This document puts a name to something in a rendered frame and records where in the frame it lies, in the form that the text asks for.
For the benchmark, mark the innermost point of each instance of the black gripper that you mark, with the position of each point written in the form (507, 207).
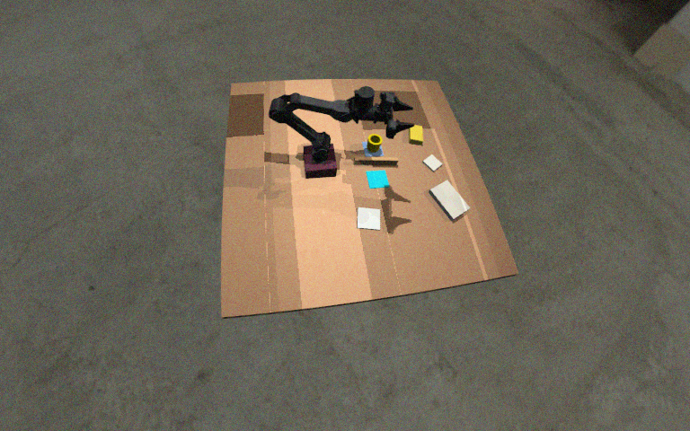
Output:
(392, 127)

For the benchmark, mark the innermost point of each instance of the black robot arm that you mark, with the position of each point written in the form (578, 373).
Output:
(357, 107)

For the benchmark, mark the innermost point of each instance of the yellow rectangular block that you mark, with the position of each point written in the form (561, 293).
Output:
(415, 135)

